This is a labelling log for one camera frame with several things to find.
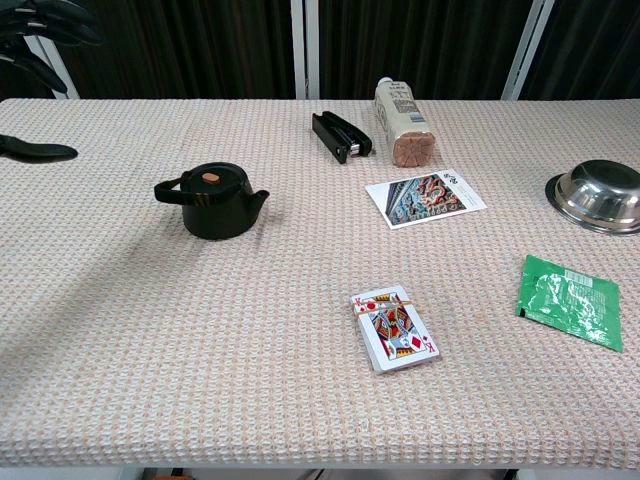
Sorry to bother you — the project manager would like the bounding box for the playing card deck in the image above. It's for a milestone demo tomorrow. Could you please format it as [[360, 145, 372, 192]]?
[[349, 284, 444, 375]]

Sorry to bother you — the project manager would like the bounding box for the white slanted frame post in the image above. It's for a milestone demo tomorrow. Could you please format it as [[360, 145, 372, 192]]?
[[22, 19, 80, 100], [501, 0, 557, 100]]

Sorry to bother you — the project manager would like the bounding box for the tan rubber band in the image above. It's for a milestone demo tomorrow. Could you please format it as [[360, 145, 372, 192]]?
[[352, 296, 416, 314]]

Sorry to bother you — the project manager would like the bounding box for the green foil packet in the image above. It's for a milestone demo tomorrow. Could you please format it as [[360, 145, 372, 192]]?
[[514, 253, 625, 354]]

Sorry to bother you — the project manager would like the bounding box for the black stapler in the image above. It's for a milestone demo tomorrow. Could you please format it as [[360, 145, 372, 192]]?
[[311, 110, 374, 165]]

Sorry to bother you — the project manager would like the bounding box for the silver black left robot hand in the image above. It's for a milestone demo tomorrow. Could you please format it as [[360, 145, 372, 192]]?
[[0, 0, 104, 162]]

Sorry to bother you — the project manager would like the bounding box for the stainless steel bowl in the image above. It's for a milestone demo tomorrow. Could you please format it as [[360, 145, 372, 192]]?
[[544, 159, 640, 236]]

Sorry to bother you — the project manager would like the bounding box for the black teapot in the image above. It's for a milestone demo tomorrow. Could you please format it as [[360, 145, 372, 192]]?
[[153, 161, 271, 242]]

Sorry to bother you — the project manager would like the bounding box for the beige drink bottle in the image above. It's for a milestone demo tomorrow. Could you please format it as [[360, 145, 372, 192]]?
[[373, 77, 435, 169]]

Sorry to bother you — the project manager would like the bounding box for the black curtain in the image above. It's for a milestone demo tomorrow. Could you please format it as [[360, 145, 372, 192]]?
[[0, 0, 640, 100]]

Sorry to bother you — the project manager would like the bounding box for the beige waffle tablecloth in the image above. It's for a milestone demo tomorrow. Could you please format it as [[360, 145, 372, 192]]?
[[0, 97, 640, 470]]

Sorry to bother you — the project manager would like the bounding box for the dragon picture postcard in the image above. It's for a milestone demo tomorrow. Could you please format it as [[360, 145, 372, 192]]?
[[364, 168, 487, 231]]

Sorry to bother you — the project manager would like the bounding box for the white upright frame post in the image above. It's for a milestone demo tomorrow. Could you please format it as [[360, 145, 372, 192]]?
[[305, 0, 321, 100], [290, 0, 307, 100]]

